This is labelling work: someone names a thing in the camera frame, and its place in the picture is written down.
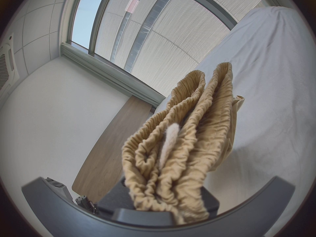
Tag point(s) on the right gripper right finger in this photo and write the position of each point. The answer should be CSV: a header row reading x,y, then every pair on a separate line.
x,y
209,201

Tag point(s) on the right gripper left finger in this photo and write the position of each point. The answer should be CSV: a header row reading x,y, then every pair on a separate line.
x,y
116,195

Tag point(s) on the tan shorts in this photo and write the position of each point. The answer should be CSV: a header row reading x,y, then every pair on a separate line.
x,y
187,142

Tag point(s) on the bed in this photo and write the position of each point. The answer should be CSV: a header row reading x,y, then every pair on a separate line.
x,y
266,88

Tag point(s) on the window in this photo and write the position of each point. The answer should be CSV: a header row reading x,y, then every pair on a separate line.
x,y
153,33

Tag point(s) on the white ceiling air vent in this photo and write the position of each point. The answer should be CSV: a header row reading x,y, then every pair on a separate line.
x,y
6,63

